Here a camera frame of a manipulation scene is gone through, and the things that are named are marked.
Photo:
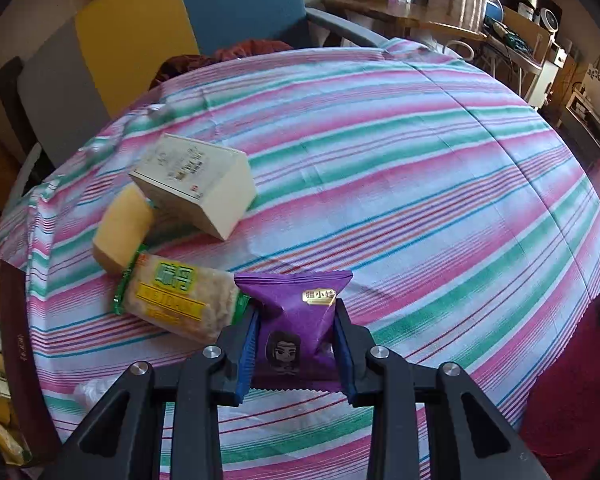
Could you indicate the wooden side desk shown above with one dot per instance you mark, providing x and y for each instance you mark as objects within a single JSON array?
[{"x": 430, "y": 15}]

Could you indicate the purple snack packet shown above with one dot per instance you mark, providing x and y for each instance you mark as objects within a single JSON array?
[{"x": 295, "y": 310}]

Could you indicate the red blanket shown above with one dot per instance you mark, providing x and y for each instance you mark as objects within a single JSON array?
[{"x": 575, "y": 385}]

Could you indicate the striped tablecloth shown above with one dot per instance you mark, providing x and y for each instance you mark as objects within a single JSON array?
[{"x": 405, "y": 210}]

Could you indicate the black chair back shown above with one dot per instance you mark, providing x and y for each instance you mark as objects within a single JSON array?
[{"x": 10, "y": 95}]

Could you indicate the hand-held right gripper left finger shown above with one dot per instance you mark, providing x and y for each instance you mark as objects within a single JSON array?
[{"x": 245, "y": 360}]

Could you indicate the black and white speaker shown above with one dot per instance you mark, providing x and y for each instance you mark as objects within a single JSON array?
[{"x": 547, "y": 12}]

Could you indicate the white shelf unit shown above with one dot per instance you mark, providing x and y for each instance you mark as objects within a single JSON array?
[{"x": 530, "y": 72}]

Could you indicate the brown storage box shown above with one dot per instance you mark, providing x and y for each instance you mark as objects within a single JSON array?
[{"x": 17, "y": 355}]

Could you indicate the yellow sponge wedge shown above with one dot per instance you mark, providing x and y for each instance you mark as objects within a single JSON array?
[{"x": 120, "y": 230}]

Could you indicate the green yellow snack packet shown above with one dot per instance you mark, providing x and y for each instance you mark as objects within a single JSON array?
[{"x": 180, "y": 295}]

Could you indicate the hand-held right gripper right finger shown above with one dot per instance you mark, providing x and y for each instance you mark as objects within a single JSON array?
[{"x": 344, "y": 360}]

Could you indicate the gold and white carton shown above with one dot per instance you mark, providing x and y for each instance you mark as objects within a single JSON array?
[{"x": 200, "y": 190}]

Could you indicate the dark red cloth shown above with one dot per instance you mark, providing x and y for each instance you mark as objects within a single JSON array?
[{"x": 230, "y": 52}]

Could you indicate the grey yellow blue chair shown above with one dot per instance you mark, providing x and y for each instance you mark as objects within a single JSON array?
[{"x": 130, "y": 25}]

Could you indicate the white cotton wad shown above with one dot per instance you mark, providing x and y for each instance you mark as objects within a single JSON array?
[{"x": 87, "y": 392}]

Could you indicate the wooden cabinet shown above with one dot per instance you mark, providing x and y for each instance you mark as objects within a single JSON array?
[{"x": 587, "y": 105}]

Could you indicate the cardboard box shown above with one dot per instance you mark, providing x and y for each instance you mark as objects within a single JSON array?
[{"x": 525, "y": 30}]

